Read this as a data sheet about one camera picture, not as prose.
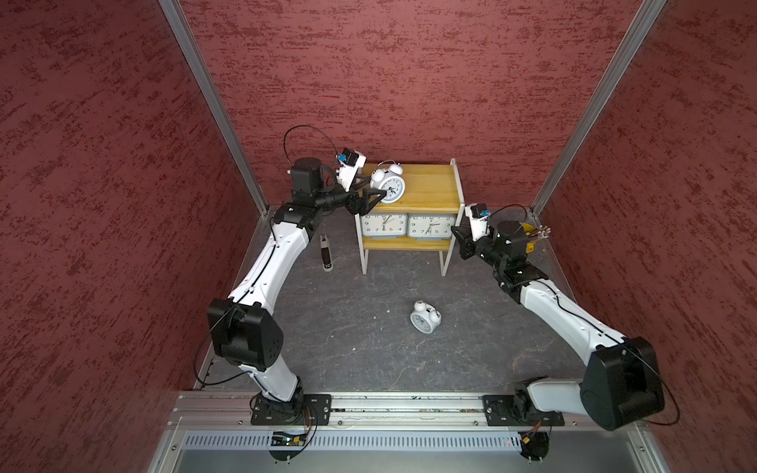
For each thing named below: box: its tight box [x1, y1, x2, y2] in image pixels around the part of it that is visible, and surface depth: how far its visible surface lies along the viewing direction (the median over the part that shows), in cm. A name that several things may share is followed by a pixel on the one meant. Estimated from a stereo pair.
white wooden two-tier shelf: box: [354, 157, 465, 277], surface depth 80 cm
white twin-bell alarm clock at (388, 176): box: [369, 159, 407, 204], surface depth 73 cm
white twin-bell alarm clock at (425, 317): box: [410, 299, 442, 335], surface depth 85 cm
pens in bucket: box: [529, 224, 552, 242], surface depth 94 cm
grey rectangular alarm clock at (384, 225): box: [360, 212, 409, 239], surface depth 90 cm
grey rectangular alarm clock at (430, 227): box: [407, 212, 457, 242], surface depth 89 cm
